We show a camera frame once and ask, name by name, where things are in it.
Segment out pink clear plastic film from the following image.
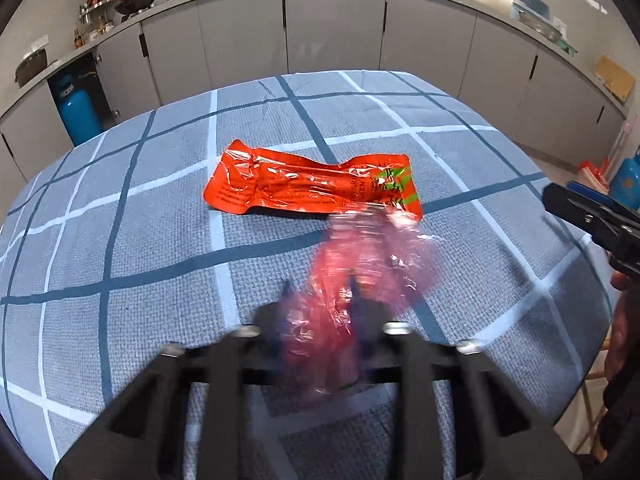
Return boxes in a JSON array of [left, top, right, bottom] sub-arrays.
[[277, 205, 442, 407]]

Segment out black wok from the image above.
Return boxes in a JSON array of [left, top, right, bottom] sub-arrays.
[[114, 0, 161, 16]]

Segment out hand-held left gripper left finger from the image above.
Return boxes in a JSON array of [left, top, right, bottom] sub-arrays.
[[52, 279, 301, 480]]

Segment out metal spice rack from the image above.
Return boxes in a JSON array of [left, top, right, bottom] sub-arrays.
[[76, 0, 126, 37]]

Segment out person's dark clothing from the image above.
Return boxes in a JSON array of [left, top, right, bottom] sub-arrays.
[[597, 300, 640, 463]]

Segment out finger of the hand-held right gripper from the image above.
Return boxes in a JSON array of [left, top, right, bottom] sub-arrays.
[[542, 183, 640, 277], [567, 180, 640, 221]]

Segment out brown cardboard piece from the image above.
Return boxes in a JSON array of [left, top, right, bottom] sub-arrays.
[[593, 55, 636, 104]]

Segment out blue gas cylinder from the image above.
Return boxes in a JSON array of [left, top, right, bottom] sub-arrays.
[[54, 74, 104, 147], [612, 144, 640, 207]]

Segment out red dustpan with broom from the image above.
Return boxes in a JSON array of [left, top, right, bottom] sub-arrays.
[[577, 115, 640, 196]]

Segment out dark rice cooker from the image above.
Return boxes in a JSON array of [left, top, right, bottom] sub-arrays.
[[14, 49, 50, 89]]

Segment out metal basin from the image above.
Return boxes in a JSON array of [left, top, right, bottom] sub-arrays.
[[517, 10, 564, 42]]

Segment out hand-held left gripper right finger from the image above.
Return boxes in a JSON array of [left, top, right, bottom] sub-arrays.
[[346, 278, 584, 480]]

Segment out orange snack packet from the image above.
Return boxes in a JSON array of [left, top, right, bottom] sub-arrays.
[[202, 139, 424, 222]]

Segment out blue plaid tablecloth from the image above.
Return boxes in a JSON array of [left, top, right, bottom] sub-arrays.
[[0, 70, 619, 480]]

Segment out grey base cabinets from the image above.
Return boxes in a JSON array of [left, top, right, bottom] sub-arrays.
[[0, 0, 629, 186]]

